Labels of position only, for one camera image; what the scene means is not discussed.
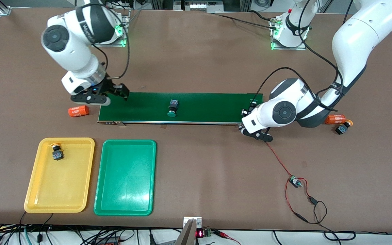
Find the yellow plastic tray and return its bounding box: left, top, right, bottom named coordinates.
left=24, top=137, right=95, bottom=214

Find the yellow mushroom push button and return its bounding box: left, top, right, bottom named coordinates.
left=335, top=120, right=354, bottom=135
left=51, top=143, right=65, bottom=161

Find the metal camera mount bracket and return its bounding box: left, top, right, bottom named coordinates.
left=175, top=216, right=203, bottom=245

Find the green conveyor belt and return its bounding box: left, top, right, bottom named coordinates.
left=97, top=91, right=264, bottom=132

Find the red power wire loop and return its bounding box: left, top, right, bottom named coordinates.
left=284, top=177, right=318, bottom=224

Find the thin black table cable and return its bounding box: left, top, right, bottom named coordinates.
left=213, top=13, right=278, bottom=29

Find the red clip lead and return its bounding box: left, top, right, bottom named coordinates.
left=213, top=230, right=242, bottom=245

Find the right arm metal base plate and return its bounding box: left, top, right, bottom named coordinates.
left=109, top=14, right=130, bottom=47

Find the black power cable loop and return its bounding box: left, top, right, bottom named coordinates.
left=313, top=201, right=356, bottom=241

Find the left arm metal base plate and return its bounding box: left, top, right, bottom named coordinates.
left=271, top=15, right=307, bottom=51

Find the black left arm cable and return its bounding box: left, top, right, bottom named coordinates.
left=256, top=0, right=344, bottom=113

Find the green plastic tray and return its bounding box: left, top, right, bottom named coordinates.
left=94, top=139, right=157, bottom=216

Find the red black conveyor wire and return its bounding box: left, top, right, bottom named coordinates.
left=266, top=141, right=294, bottom=179

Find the aluminium frame structure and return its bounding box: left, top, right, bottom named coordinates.
left=150, top=0, right=252, bottom=13

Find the orange cylindrical battery cell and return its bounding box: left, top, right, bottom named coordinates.
left=68, top=105, right=90, bottom=117
left=325, top=114, right=346, bottom=125

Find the white LED light bar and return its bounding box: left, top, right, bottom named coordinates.
left=189, top=3, right=224, bottom=11

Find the black cable with inline box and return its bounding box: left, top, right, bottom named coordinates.
left=36, top=213, right=53, bottom=242

